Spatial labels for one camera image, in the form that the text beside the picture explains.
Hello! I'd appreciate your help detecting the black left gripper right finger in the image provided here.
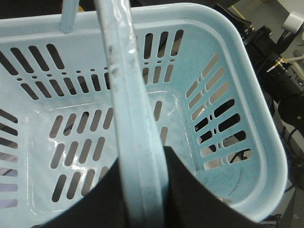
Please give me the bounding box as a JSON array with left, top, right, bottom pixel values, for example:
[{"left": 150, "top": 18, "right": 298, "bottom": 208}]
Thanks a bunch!
[{"left": 163, "top": 146, "right": 261, "bottom": 228}]

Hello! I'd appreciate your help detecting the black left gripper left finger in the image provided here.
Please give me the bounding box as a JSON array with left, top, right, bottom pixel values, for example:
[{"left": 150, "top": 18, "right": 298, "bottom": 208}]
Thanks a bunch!
[{"left": 40, "top": 161, "right": 130, "bottom": 228}]

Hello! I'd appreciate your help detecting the light blue plastic basket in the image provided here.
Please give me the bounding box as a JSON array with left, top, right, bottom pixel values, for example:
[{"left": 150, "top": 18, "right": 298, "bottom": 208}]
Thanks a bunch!
[{"left": 0, "top": 0, "right": 288, "bottom": 228}]

